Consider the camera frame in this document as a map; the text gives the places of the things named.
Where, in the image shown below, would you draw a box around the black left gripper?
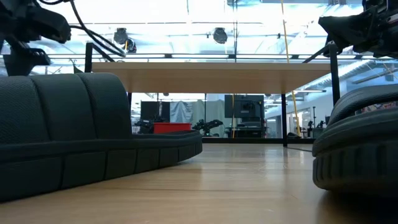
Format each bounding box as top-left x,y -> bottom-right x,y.
0,0 -> 72,44

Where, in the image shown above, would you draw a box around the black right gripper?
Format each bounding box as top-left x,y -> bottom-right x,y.
318,0 -> 398,58

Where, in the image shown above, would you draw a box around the black foam slide sandal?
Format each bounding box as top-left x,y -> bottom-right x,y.
312,84 -> 398,200
0,72 -> 203,203

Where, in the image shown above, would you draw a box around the black ceiling spotlight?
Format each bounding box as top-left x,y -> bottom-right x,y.
125,37 -> 137,54
213,27 -> 228,45
113,27 -> 129,45

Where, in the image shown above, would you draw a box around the colourful patchwork quilt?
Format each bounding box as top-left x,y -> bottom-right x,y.
356,101 -> 398,114

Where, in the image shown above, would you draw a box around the black background panel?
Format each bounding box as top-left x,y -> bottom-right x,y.
140,101 -> 171,123

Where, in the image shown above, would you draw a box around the red plastic bin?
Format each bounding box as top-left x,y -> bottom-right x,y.
153,122 -> 192,134

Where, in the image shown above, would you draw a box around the grey cover cloth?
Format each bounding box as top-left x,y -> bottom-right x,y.
170,100 -> 225,138

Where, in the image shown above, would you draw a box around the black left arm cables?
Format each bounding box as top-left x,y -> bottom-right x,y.
37,0 -> 127,58

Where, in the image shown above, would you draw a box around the wooden shelf black metal frame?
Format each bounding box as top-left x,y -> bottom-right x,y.
84,42 -> 341,147

